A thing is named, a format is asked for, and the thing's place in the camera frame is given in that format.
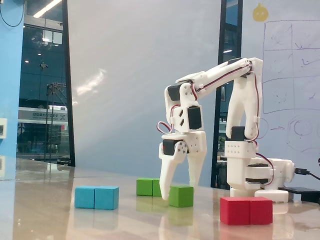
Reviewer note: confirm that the yellow round sticker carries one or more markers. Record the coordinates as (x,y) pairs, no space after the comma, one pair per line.
(260,13)

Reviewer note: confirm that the small green cube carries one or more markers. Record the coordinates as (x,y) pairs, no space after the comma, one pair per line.
(181,197)

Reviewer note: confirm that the flat black box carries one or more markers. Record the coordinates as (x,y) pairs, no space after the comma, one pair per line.
(300,191)

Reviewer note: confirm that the white wall socket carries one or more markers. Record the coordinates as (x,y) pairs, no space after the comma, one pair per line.
(3,127)

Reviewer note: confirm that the long blue block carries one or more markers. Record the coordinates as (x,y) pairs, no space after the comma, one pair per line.
(85,197)

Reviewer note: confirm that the black window frame post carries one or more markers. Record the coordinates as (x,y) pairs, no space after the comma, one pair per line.
(69,100)
(239,30)
(221,50)

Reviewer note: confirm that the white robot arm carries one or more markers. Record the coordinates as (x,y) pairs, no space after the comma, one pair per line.
(246,105)

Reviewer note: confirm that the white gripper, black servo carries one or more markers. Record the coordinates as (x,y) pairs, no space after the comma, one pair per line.
(196,145)

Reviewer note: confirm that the long red block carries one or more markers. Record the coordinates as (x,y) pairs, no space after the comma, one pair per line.
(235,211)

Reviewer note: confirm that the long green block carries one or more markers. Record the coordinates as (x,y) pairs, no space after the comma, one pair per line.
(145,187)

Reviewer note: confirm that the metal scaffold tower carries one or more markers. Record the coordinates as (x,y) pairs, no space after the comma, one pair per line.
(53,86)

